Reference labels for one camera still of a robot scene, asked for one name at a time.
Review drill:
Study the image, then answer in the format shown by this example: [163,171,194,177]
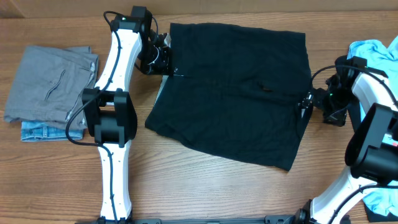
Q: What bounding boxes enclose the black shorts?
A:
[145,23,312,171]

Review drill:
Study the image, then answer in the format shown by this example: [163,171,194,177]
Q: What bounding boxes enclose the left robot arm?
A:
[81,6,173,223]

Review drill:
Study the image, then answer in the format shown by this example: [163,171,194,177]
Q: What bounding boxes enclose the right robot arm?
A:
[289,56,397,223]

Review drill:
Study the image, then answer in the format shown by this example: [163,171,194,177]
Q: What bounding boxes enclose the black garment under shirt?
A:
[348,100,361,132]

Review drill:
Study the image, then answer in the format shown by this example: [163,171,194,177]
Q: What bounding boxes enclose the folded grey shorts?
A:
[4,45,98,129]

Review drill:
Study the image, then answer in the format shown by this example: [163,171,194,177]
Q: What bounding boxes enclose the light blue shirt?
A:
[347,39,397,222]

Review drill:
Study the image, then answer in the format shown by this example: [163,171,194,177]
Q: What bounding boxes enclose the folded blue jeans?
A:
[21,121,68,142]

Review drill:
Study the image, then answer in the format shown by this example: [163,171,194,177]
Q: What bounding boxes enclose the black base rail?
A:
[74,213,351,224]

